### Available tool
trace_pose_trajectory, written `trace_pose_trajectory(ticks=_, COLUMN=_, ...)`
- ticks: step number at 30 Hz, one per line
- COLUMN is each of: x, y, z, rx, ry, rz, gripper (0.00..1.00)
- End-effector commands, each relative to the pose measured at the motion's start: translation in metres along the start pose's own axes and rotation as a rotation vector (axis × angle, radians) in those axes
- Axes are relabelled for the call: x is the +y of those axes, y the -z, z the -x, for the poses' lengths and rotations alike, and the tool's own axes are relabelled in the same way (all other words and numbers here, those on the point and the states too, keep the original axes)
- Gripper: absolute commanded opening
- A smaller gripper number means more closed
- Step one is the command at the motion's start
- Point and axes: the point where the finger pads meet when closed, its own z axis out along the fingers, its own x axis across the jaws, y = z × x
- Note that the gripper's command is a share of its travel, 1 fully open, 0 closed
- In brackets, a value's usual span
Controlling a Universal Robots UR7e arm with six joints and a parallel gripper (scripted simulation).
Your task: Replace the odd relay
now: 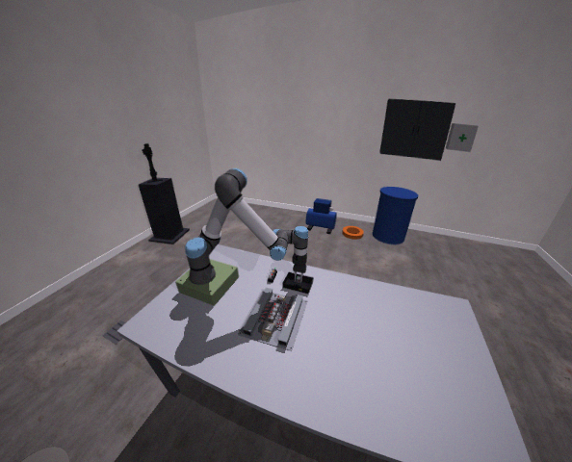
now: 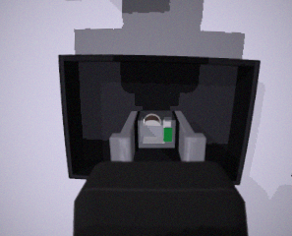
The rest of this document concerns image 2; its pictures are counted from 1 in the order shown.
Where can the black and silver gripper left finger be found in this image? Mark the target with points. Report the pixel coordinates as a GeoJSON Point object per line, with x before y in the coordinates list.
{"type": "Point", "coordinates": [124, 145]}

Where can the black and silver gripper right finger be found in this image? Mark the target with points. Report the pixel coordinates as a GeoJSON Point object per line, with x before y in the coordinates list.
{"type": "Point", "coordinates": [191, 145]}

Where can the black rectangular tray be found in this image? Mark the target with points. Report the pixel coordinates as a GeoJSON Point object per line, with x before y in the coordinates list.
{"type": "Point", "coordinates": [99, 93]}

